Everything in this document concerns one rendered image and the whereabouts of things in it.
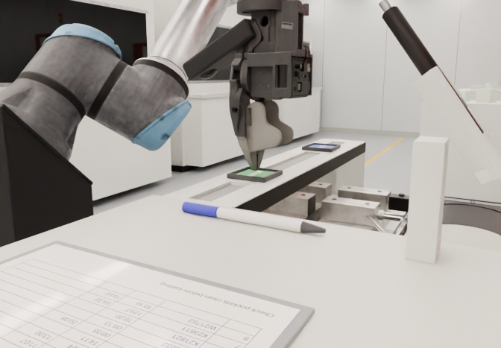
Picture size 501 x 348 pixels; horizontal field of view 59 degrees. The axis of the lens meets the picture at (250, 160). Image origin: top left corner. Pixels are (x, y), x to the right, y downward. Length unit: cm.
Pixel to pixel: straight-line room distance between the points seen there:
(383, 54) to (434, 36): 89
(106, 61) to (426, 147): 59
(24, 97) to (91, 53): 13
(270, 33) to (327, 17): 848
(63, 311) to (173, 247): 11
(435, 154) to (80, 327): 24
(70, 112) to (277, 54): 37
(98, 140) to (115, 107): 308
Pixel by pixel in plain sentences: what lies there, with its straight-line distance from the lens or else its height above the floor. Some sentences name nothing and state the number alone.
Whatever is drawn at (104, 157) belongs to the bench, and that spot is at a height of 42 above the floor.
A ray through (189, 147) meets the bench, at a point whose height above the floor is 29.
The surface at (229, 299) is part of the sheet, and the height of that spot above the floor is 97.
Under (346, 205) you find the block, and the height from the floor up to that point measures 91.
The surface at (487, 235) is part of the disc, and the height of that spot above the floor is 90.
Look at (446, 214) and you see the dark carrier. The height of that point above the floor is 90.
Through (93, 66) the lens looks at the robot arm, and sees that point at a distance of 78.
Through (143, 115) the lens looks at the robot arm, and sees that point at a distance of 77.
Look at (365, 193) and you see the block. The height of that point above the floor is 91.
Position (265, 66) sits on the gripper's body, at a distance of 54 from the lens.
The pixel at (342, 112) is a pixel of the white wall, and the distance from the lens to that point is 888.
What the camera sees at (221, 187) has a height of 96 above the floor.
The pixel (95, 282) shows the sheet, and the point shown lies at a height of 97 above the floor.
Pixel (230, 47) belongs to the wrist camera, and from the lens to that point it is 56.
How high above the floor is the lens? 109
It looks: 11 degrees down
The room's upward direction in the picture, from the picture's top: straight up
